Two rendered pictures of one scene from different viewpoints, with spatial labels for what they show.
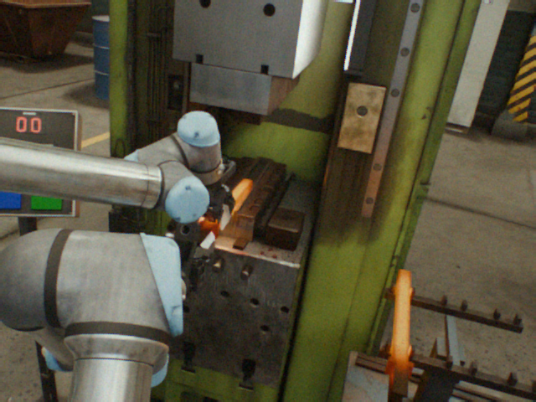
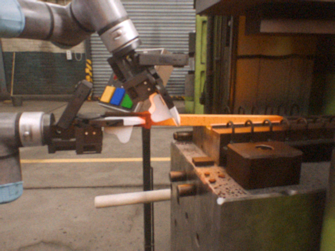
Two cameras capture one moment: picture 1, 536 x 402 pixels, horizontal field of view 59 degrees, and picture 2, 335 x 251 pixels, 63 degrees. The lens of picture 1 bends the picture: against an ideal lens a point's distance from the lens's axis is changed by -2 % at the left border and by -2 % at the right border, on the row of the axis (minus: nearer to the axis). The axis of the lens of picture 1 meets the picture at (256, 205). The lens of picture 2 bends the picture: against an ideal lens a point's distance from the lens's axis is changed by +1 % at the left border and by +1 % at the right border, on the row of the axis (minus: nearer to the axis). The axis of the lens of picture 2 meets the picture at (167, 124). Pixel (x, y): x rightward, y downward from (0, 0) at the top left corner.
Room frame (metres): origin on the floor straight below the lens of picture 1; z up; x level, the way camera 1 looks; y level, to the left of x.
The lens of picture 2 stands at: (0.78, -0.48, 1.14)
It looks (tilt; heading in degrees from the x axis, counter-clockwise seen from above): 13 degrees down; 66
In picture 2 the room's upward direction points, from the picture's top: straight up
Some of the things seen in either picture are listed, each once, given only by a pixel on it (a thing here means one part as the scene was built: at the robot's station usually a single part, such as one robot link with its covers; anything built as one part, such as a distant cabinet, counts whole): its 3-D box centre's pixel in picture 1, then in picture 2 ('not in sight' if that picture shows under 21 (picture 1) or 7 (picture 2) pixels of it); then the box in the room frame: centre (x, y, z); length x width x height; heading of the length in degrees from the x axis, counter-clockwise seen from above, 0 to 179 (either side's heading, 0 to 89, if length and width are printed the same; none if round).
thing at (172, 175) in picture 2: (218, 265); (177, 176); (1.05, 0.08, 0.87); 0.04 x 0.03 x 0.03; 168
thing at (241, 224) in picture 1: (239, 191); (277, 132); (1.34, 0.06, 0.96); 0.42 x 0.20 x 0.09; 168
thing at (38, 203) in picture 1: (47, 195); (130, 99); (1.07, 0.54, 1.01); 0.07 x 0.05 x 0.07; 103
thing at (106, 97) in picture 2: not in sight; (108, 94); (1.02, 0.73, 1.01); 0.07 x 0.05 x 0.07; 103
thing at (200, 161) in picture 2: (240, 244); (202, 161); (1.09, 0.03, 0.92); 0.04 x 0.03 x 0.01; 165
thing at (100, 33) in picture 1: (118, 58); not in sight; (5.68, 1.83, 0.44); 0.59 x 0.59 x 0.88
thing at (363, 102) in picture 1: (360, 118); not in sight; (1.20, -0.24, 1.27); 0.09 x 0.02 x 0.17; 78
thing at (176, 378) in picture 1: (236, 364); not in sight; (1.34, 0.00, 0.23); 0.55 x 0.37 x 0.47; 168
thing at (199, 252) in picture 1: (182, 272); (76, 131); (0.83, 0.14, 0.99); 0.12 x 0.08 x 0.09; 168
